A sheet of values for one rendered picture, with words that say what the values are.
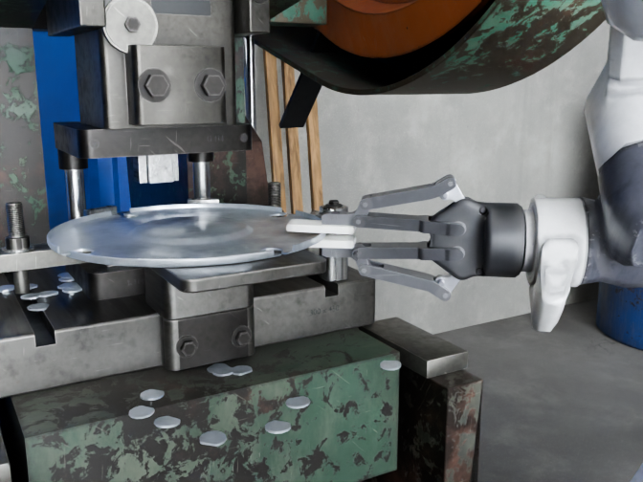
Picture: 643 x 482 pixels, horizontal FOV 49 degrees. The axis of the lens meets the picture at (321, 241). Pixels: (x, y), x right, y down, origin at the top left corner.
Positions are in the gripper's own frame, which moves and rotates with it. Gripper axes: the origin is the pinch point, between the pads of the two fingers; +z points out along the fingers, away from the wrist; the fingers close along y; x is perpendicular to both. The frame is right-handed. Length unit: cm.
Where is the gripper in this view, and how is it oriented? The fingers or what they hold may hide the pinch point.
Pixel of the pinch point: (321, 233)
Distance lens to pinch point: 73.6
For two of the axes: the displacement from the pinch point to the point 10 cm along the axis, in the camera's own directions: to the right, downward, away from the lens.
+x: -1.4, 2.3, -9.6
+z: -9.9, -0.4, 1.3
